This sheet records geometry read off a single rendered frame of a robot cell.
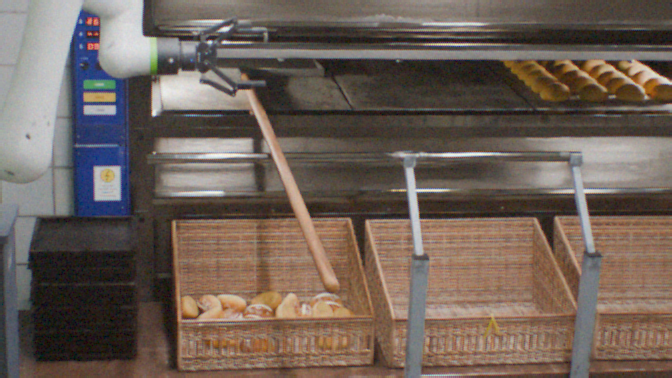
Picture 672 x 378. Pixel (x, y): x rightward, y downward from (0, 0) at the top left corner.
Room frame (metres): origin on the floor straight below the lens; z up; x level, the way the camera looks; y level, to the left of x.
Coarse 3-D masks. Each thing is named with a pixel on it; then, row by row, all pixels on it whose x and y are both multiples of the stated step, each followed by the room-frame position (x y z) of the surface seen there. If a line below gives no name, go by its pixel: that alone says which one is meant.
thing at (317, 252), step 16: (256, 96) 3.88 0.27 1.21; (256, 112) 3.72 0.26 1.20; (272, 128) 3.56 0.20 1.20; (272, 144) 3.40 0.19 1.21; (288, 176) 3.13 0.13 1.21; (288, 192) 3.03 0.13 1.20; (304, 208) 2.90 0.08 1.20; (304, 224) 2.80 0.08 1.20; (320, 256) 2.60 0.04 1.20; (320, 272) 2.54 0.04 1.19; (336, 288) 2.47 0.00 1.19
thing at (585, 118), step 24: (168, 120) 3.73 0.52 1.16; (192, 120) 3.74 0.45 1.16; (216, 120) 3.75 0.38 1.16; (240, 120) 3.77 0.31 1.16; (288, 120) 3.79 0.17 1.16; (312, 120) 3.80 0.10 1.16; (336, 120) 3.81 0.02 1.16; (360, 120) 3.83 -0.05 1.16; (384, 120) 3.84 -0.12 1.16; (408, 120) 3.85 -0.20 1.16; (432, 120) 3.86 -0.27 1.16; (456, 120) 3.88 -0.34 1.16; (480, 120) 3.89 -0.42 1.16; (504, 120) 3.90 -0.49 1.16; (528, 120) 3.91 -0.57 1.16; (552, 120) 3.93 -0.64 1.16; (576, 120) 3.94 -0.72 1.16; (600, 120) 3.95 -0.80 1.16; (624, 120) 3.96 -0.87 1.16; (648, 120) 3.98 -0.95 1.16
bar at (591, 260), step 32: (160, 160) 3.36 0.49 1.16; (192, 160) 3.37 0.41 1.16; (224, 160) 3.38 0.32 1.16; (256, 160) 3.40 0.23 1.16; (288, 160) 3.41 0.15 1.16; (320, 160) 3.43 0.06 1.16; (352, 160) 3.44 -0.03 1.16; (384, 160) 3.46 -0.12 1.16; (416, 160) 3.47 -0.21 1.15; (448, 160) 3.49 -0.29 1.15; (480, 160) 3.50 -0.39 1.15; (512, 160) 3.52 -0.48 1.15; (544, 160) 3.54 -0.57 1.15; (576, 160) 3.54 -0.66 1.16; (576, 192) 3.49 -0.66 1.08; (416, 224) 3.34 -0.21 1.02; (416, 256) 3.26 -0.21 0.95; (416, 288) 3.25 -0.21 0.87; (416, 320) 3.25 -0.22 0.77; (576, 320) 3.35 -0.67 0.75; (416, 352) 3.25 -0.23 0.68; (576, 352) 3.33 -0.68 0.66
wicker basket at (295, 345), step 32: (192, 224) 3.72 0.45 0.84; (224, 224) 3.74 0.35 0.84; (256, 224) 3.75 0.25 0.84; (288, 224) 3.77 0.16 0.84; (320, 224) 3.79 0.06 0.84; (352, 224) 3.80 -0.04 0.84; (192, 256) 3.70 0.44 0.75; (256, 256) 3.73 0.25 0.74; (288, 256) 3.75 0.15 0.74; (352, 256) 3.69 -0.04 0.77; (224, 288) 3.69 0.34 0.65; (288, 288) 3.72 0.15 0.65; (320, 288) 3.74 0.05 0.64; (352, 288) 3.67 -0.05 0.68; (192, 320) 3.27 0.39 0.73; (224, 320) 3.28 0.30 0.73; (256, 320) 3.29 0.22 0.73; (288, 320) 3.31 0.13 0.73; (320, 320) 3.33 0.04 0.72; (352, 320) 3.34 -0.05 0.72; (192, 352) 3.36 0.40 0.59; (224, 352) 3.37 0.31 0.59; (256, 352) 3.30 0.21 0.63; (288, 352) 3.31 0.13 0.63; (320, 352) 3.33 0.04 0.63; (352, 352) 3.34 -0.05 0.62
